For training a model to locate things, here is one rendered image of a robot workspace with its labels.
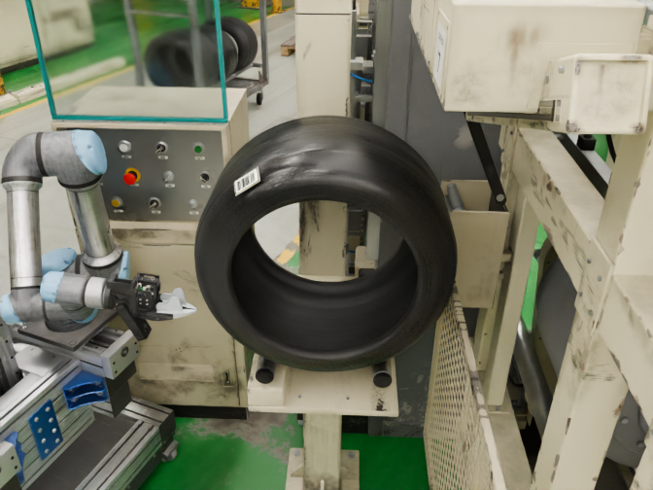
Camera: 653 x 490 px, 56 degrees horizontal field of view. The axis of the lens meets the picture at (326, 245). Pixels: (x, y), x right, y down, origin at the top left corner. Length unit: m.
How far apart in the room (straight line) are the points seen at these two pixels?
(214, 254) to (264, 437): 1.40
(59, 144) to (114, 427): 1.14
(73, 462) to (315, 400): 1.07
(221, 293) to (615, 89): 0.87
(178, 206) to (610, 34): 1.56
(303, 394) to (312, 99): 0.73
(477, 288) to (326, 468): 0.92
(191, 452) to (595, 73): 2.12
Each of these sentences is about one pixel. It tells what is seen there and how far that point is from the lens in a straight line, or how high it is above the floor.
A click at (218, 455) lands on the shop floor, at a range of 2.56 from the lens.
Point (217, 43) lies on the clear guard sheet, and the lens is 1.90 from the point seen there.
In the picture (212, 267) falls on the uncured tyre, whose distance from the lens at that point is 1.32.
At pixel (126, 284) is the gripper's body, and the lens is 1.53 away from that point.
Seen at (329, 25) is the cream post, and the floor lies 1.63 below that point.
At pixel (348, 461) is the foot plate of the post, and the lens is 2.49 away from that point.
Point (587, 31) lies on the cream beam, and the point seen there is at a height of 1.75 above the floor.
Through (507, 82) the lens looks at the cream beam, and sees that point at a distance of 0.90.
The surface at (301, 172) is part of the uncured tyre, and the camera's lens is 1.20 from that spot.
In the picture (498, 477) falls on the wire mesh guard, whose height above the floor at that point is 1.00.
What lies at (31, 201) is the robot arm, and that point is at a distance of 1.74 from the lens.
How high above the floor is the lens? 1.92
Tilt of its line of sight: 31 degrees down
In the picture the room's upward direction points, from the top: straight up
